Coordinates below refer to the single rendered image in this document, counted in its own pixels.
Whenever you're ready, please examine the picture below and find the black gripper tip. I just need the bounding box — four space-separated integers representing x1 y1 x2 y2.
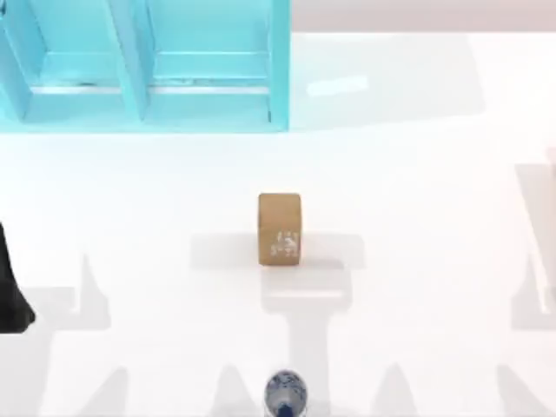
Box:
0 222 36 335

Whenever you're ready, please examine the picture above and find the brown box with white print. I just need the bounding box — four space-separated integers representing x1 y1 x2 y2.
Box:
257 192 304 267

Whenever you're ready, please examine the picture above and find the blue and white vase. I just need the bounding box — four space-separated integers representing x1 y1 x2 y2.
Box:
264 369 309 417

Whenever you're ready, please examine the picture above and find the light blue rack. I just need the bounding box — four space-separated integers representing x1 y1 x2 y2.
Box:
0 0 291 134

